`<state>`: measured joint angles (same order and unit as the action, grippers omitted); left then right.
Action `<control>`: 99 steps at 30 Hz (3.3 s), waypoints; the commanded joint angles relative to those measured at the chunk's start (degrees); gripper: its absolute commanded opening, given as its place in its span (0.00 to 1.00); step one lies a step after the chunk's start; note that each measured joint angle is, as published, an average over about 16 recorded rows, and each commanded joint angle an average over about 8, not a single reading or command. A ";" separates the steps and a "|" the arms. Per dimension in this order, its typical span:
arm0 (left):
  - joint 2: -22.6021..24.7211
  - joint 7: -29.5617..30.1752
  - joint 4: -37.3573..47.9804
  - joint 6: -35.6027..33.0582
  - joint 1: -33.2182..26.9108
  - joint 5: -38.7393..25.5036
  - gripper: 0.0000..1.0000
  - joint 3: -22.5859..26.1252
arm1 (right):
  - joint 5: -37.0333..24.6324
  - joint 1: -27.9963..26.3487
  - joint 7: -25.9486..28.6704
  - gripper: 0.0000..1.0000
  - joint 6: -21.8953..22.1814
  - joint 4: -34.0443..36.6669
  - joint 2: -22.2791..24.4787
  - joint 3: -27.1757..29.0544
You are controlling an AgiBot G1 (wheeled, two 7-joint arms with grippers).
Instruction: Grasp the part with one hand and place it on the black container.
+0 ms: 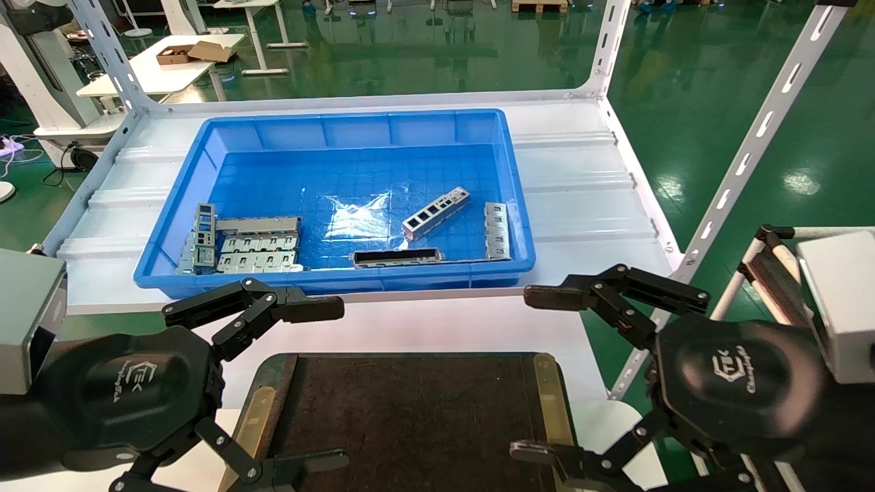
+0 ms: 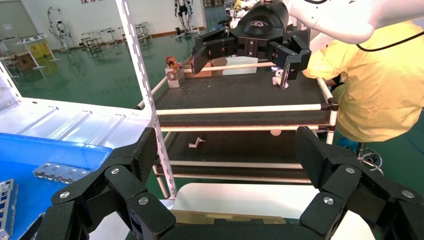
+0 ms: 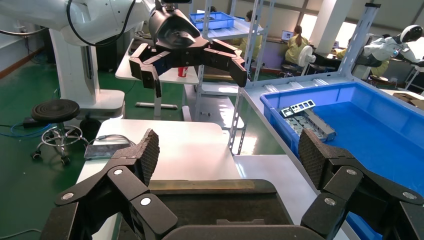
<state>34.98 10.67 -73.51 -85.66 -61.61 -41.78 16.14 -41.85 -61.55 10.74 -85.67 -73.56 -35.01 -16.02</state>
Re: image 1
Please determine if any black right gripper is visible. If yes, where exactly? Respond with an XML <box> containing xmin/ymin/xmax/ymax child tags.
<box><xmin>509</xmin><ymin>264</ymin><xmax>832</xmax><ymax>492</ymax></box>

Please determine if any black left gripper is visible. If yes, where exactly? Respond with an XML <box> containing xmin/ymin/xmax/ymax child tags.
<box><xmin>38</xmin><ymin>277</ymin><xmax>350</xmax><ymax>492</ymax></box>

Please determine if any perforated silver metal part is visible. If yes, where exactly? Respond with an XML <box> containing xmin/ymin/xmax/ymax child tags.
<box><xmin>401</xmin><ymin>186</ymin><xmax>472</xmax><ymax>242</ymax></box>

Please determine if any black container tray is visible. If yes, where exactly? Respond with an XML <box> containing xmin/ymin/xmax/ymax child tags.
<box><xmin>217</xmin><ymin>352</ymin><xmax>576</xmax><ymax>492</ymax></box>

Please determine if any small grey metal part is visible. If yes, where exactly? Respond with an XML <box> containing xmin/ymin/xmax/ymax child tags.
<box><xmin>176</xmin><ymin>234</ymin><xmax>197</xmax><ymax>275</ymax></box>

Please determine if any long grey metal part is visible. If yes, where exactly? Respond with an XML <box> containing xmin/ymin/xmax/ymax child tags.
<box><xmin>216</xmin><ymin>216</ymin><xmax>302</xmax><ymax>235</ymax></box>

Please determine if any grey windowed metal part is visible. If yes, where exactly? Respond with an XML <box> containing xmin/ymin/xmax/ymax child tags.
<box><xmin>193</xmin><ymin>203</ymin><xmax>217</xmax><ymax>269</ymax></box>

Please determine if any dark hollow metal part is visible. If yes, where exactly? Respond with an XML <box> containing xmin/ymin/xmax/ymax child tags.
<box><xmin>350</xmin><ymin>247</ymin><xmax>445</xmax><ymax>269</ymax></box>

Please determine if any white slotted shelf rack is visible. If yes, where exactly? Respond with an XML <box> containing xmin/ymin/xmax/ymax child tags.
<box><xmin>41</xmin><ymin>0</ymin><xmax>857</xmax><ymax>401</ymax></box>

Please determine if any clear plastic film bag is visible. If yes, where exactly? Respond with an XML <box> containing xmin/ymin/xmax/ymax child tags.
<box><xmin>323</xmin><ymin>191</ymin><xmax>412</xmax><ymax>241</ymax></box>

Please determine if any white stand with black clamps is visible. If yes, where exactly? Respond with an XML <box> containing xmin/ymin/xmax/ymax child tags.
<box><xmin>711</xmin><ymin>223</ymin><xmax>875</xmax><ymax>325</ymax></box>

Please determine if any blue plastic bin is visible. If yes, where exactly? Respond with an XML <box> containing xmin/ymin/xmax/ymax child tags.
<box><xmin>133</xmin><ymin>108</ymin><xmax>537</xmax><ymax>300</ymax></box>

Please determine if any black round floor device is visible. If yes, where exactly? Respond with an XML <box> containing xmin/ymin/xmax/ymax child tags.
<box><xmin>67</xmin><ymin>141</ymin><xmax>100</xmax><ymax>174</ymax></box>

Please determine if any white background table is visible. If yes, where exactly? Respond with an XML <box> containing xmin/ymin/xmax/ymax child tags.
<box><xmin>76</xmin><ymin>32</ymin><xmax>246</xmax><ymax>105</ymax></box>

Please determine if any open cardboard box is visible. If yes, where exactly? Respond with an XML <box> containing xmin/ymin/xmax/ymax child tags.
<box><xmin>155</xmin><ymin>40</ymin><xmax>236</xmax><ymax>66</ymax></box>

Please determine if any white desk with metal legs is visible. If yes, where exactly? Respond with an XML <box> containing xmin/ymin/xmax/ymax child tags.
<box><xmin>212</xmin><ymin>0</ymin><xmax>310</xmax><ymax>77</ymax></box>

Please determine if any white floor power strip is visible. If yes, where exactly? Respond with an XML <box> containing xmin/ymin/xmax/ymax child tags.
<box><xmin>0</xmin><ymin>134</ymin><xmax>43</xmax><ymax>166</ymax></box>

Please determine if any white background machine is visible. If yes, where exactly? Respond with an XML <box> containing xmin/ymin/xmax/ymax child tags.
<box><xmin>0</xmin><ymin>0</ymin><xmax>129</xmax><ymax>150</ymax></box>

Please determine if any white round base plate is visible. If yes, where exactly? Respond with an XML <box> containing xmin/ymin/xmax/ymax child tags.
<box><xmin>571</xmin><ymin>399</ymin><xmax>669</xmax><ymax>490</ymax></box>

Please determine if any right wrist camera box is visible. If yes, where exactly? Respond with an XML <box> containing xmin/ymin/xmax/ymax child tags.
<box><xmin>796</xmin><ymin>230</ymin><xmax>875</xmax><ymax>385</ymax></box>

